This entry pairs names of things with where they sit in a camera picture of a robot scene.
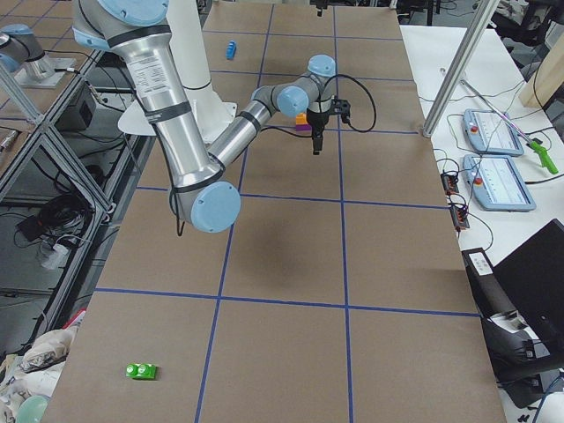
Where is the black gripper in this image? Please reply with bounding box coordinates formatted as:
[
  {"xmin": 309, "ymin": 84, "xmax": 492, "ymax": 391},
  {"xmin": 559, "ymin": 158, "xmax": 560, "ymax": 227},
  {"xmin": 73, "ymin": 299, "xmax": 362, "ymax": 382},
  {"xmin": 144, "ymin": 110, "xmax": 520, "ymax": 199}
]
[{"xmin": 307, "ymin": 96, "xmax": 351, "ymax": 155}]

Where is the aluminium frame post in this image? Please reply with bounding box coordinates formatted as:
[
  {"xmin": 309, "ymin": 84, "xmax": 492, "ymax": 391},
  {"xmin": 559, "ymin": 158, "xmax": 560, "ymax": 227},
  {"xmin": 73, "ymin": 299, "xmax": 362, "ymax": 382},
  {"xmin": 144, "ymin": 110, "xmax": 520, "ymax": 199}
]
[{"xmin": 422, "ymin": 0, "xmax": 499, "ymax": 137}]

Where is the green two-stud block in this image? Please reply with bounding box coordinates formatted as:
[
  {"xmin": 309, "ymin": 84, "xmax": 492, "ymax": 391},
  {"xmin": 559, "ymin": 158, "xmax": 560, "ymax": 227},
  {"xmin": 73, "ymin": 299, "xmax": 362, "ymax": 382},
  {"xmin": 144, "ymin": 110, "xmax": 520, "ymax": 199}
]
[{"xmin": 124, "ymin": 362, "xmax": 159, "ymax": 381}]

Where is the purple trapezoid block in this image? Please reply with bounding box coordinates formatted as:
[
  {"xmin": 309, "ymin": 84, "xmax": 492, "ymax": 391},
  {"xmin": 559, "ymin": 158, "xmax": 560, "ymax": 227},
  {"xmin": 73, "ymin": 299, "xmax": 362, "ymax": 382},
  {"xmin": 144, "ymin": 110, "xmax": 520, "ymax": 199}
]
[{"xmin": 294, "ymin": 123, "xmax": 311, "ymax": 133}]

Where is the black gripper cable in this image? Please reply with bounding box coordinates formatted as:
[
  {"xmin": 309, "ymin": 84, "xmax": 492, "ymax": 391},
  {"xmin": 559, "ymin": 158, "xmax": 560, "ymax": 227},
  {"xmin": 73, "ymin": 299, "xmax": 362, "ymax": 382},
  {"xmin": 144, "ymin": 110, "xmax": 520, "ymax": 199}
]
[{"xmin": 259, "ymin": 73, "xmax": 377, "ymax": 138}]

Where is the orange trapezoid block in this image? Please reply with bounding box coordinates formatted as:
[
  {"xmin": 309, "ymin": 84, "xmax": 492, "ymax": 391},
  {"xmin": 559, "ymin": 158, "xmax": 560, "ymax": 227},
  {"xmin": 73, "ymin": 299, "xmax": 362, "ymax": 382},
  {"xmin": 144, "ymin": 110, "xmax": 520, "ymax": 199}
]
[{"xmin": 295, "ymin": 113, "xmax": 308, "ymax": 127}]

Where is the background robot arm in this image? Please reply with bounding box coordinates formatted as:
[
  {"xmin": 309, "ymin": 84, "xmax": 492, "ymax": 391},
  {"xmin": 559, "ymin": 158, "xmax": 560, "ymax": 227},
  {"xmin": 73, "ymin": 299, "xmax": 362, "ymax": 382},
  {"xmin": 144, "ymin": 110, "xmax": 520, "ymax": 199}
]
[{"xmin": 1, "ymin": 24, "xmax": 76, "ymax": 88}]

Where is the black laptop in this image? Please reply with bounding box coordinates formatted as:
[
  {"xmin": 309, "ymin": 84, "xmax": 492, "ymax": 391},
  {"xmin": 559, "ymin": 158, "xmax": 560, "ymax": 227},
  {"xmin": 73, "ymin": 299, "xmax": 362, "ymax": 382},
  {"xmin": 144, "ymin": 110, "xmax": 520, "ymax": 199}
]
[{"xmin": 494, "ymin": 219, "xmax": 563, "ymax": 351}]

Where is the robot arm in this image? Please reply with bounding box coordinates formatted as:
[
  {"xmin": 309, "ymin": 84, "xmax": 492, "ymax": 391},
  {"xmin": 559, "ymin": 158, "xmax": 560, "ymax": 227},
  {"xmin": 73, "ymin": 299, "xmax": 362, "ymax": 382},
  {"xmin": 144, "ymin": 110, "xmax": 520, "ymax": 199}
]
[
  {"xmin": 72, "ymin": 1, "xmax": 241, "ymax": 233},
  {"xmin": 208, "ymin": 55, "xmax": 351, "ymax": 167}
]

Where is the aluminium frame rack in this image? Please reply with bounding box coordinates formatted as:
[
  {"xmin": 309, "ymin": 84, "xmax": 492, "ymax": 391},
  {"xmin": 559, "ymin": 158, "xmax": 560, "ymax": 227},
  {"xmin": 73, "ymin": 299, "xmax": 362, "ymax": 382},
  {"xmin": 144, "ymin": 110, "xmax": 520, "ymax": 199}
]
[{"xmin": 1, "ymin": 49, "xmax": 141, "ymax": 220}]

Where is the lower teach pendant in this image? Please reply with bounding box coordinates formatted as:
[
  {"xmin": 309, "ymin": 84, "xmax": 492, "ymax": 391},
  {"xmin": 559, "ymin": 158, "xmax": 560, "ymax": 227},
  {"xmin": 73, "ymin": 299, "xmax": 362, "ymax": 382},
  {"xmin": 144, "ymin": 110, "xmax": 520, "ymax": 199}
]
[{"xmin": 463, "ymin": 154, "xmax": 537, "ymax": 212}]

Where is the green handled grabber tool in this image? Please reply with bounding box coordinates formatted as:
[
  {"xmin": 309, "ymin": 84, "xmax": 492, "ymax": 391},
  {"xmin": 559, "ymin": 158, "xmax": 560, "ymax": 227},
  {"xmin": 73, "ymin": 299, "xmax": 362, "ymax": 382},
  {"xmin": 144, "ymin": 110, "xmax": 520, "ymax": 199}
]
[{"xmin": 460, "ymin": 78, "xmax": 559, "ymax": 174}]

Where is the upper teach pendant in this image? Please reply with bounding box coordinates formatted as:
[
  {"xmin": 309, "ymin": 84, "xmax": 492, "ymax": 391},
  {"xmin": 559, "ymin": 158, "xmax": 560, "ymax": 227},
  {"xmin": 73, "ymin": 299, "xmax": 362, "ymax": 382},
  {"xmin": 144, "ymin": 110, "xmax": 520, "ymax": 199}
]
[{"xmin": 463, "ymin": 109, "xmax": 524, "ymax": 157}]

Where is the white remote control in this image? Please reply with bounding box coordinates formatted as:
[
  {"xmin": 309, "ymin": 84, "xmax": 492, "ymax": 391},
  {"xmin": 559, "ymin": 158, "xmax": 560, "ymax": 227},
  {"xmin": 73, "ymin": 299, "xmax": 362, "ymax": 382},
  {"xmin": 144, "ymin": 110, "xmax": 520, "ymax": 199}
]
[{"xmin": 469, "ymin": 252, "xmax": 493, "ymax": 276}]

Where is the teach pendant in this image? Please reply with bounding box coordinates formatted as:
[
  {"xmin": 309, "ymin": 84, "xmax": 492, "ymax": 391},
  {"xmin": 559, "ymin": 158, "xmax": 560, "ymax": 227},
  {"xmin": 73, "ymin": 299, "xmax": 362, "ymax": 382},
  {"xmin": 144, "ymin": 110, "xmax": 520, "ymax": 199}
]
[
  {"xmin": 463, "ymin": 154, "xmax": 537, "ymax": 212},
  {"xmin": 463, "ymin": 109, "xmax": 524, "ymax": 157}
]

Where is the long blue block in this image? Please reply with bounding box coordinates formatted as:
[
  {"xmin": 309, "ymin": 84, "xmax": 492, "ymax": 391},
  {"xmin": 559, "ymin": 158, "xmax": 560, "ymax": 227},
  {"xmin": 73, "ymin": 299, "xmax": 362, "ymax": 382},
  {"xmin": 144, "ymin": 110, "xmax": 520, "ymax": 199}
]
[{"xmin": 226, "ymin": 40, "xmax": 237, "ymax": 60}]

